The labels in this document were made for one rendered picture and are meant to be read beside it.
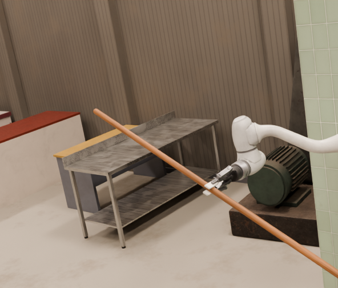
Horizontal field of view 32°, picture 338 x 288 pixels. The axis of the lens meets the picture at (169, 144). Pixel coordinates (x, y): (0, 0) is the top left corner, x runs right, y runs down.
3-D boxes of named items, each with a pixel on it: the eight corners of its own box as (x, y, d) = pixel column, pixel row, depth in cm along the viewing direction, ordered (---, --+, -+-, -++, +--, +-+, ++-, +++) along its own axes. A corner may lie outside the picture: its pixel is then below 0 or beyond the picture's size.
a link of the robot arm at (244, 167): (248, 180, 286) (241, 184, 282) (233, 171, 290) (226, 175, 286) (252, 165, 281) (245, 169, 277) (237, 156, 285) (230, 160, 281)
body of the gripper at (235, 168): (244, 168, 278) (233, 176, 271) (240, 183, 282) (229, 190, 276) (232, 161, 281) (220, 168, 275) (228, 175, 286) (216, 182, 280)
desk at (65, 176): (169, 177, 812) (160, 126, 792) (99, 215, 720) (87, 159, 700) (135, 172, 858) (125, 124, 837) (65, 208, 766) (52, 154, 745)
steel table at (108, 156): (228, 185, 745) (217, 111, 718) (123, 250, 614) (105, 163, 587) (185, 179, 793) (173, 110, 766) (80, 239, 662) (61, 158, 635)
